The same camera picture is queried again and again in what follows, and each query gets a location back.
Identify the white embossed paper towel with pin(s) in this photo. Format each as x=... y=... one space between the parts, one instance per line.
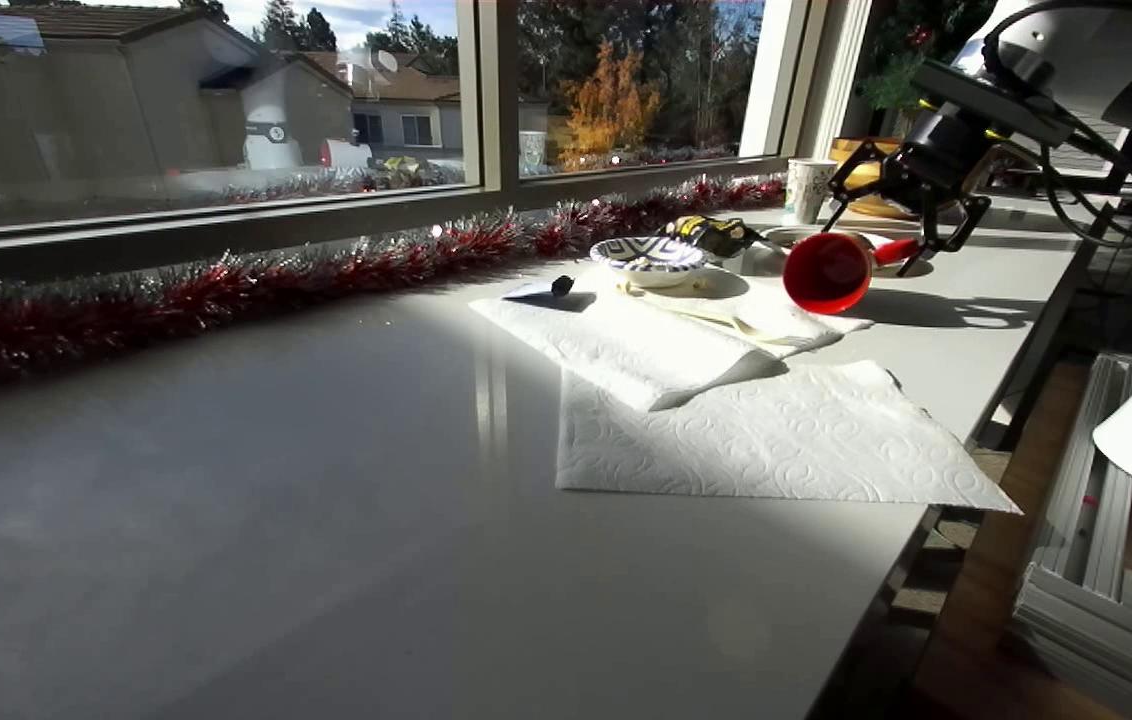
x=645 y=346
x=778 y=440

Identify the red tinsel garland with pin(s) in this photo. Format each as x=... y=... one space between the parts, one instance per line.
x=259 y=280

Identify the bamboo steamer basket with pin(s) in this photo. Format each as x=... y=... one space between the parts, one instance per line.
x=865 y=175

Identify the small black object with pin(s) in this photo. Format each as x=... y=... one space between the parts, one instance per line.
x=562 y=287

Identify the blue patterned bowl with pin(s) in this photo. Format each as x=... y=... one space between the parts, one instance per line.
x=651 y=255

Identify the patterned paper cup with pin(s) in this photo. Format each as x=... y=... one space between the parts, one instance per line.
x=804 y=184

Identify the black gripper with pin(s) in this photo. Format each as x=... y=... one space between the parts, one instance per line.
x=929 y=167

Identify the aluminium rail frame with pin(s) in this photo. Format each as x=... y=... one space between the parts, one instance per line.
x=1097 y=586

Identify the window frame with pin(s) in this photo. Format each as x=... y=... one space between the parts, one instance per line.
x=487 y=95

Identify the black yellow snack packet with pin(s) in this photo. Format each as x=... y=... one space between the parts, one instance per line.
x=718 y=236

